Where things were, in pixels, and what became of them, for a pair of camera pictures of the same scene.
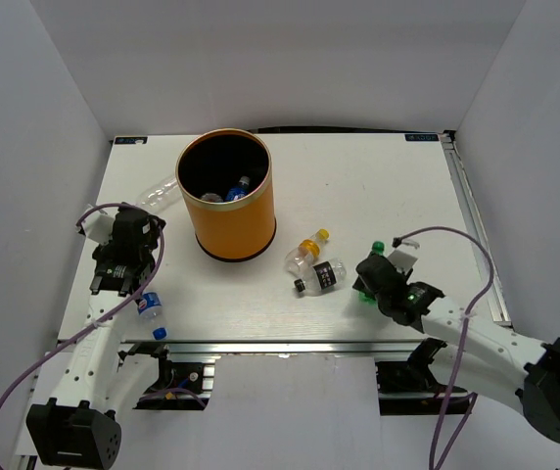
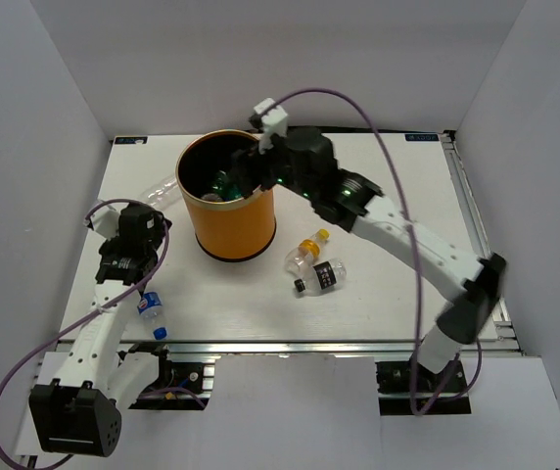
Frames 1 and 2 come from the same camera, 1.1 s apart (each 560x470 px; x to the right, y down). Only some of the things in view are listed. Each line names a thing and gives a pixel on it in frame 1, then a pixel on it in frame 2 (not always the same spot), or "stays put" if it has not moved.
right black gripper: [358, 285] to [245, 164]
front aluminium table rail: [251, 348] stays put
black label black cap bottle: [321, 277] stays put
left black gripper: [104, 252] stays put
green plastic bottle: [377, 250] to [225, 188]
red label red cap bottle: [211, 197] stays put
